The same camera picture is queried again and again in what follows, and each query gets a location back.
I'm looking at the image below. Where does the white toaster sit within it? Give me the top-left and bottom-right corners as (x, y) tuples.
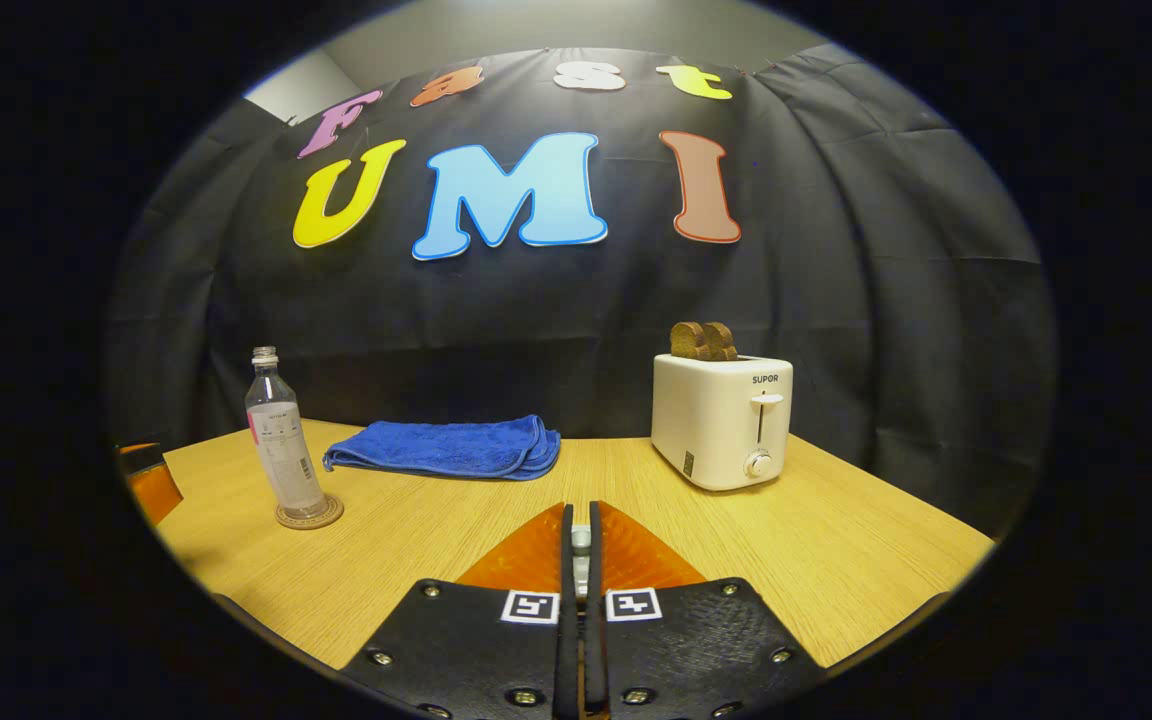
(650, 352), (795, 493)

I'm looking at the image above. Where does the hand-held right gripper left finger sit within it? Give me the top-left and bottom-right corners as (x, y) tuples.
(336, 502), (577, 720)

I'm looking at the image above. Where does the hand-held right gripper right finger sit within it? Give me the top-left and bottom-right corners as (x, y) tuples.
(586, 500), (827, 720)

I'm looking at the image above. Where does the blue folded towel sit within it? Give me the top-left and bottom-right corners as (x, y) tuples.
(322, 414), (562, 483)

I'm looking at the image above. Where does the round cork coaster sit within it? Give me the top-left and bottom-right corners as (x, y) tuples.
(274, 494), (345, 531)

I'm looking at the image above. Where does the clear plastic water bottle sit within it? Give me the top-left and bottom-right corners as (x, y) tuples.
(244, 346), (330, 521)

